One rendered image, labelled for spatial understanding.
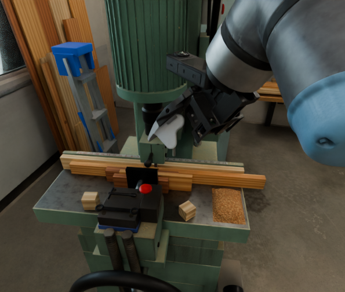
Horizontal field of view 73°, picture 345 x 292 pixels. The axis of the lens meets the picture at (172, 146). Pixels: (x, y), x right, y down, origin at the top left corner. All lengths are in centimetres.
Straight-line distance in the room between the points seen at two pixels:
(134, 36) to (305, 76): 37
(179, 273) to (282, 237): 114
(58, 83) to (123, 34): 152
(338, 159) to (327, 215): 197
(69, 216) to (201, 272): 44
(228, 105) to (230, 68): 6
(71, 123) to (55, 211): 143
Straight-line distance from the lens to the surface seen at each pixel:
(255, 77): 30
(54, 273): 174
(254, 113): 311
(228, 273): 91
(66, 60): 144
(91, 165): 79
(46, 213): 77
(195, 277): 87
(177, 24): 52
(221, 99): 35
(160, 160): 65
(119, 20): 51
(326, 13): 21
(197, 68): 37
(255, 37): 27
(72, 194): 77
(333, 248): 198
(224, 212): 66
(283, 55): 21
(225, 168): 74
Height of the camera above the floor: 141
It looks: 34 degrees down
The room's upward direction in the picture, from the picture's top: straight up
